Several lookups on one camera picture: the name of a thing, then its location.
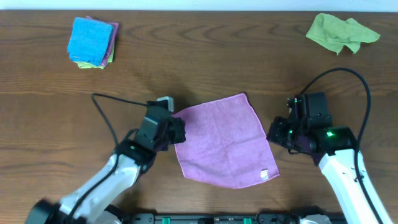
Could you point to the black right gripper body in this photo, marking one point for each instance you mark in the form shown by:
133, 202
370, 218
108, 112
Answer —
278, 134

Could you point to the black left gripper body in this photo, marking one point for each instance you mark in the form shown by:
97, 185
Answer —
176, 130

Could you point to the pink-purple microfiber cloth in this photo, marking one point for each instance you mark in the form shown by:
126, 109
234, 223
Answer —
225, 144

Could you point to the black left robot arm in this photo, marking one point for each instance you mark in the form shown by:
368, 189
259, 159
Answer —
131, 158

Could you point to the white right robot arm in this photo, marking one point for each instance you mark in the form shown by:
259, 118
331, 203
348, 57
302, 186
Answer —
345, 171

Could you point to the crumpled green cloth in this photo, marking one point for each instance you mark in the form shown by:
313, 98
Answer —
334, 34

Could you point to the folded light green cloth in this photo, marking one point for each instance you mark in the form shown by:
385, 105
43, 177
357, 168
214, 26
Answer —
85, 65

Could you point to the folded purple cloth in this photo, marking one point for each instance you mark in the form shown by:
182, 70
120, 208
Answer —
111, 43

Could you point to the folded blue cloth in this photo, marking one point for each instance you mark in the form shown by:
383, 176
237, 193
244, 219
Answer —
76, 48

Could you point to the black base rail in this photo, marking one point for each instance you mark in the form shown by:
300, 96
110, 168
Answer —
312, 214

